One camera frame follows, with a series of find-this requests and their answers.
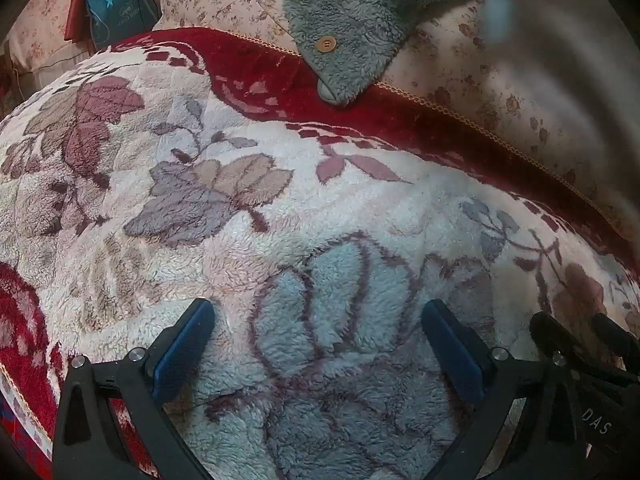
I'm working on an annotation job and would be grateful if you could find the grey-green fleece garment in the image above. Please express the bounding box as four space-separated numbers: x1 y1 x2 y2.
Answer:
282 0 481 107

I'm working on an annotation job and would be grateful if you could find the teal gift bag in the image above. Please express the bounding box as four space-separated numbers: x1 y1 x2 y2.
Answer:
84 0 161 53

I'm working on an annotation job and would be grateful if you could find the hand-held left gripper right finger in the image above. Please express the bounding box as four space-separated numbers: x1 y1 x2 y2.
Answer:
421 299 589 480

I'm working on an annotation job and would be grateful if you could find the floral print pillow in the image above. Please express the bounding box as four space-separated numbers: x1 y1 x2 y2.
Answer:
0 0 101 111

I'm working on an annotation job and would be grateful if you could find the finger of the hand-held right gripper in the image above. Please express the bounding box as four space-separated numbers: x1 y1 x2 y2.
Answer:
591 313 640 361
529 311 583 363

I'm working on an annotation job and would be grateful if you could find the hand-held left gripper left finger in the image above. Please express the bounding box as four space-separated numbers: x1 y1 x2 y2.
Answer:
52 297 216 480

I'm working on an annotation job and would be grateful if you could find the red and white floral blanket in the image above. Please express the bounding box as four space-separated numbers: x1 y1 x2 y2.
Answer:
0 27 640 480

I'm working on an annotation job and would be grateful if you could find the floral print quilt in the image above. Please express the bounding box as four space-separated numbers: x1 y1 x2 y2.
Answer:
152 0 640 241

